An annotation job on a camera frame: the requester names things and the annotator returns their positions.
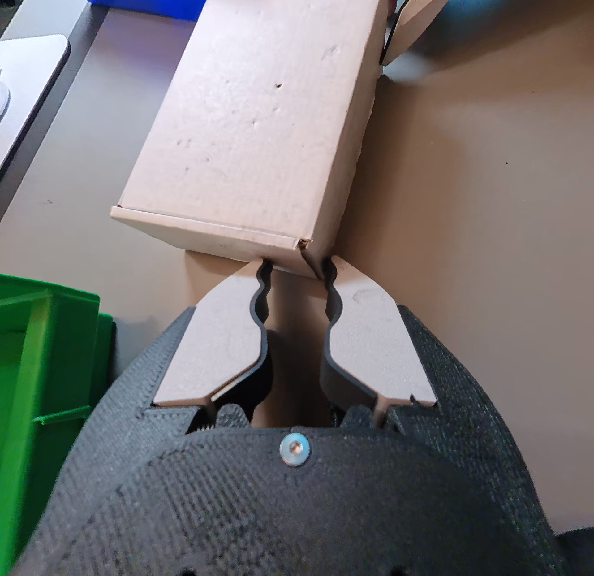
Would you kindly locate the dented white cardboard box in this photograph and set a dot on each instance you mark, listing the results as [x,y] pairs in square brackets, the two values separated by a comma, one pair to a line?
[260,121]

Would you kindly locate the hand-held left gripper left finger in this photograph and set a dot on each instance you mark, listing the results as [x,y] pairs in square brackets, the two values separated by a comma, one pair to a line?
[218,344]

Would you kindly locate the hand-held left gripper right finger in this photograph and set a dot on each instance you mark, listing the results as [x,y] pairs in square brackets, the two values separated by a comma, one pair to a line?
[380,348]

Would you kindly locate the blue plastic bin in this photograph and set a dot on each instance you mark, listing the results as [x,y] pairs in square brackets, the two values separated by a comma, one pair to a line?
[139,0]

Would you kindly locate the green plastic bin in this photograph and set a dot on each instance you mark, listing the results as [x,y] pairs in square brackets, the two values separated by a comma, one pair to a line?
[46,376]

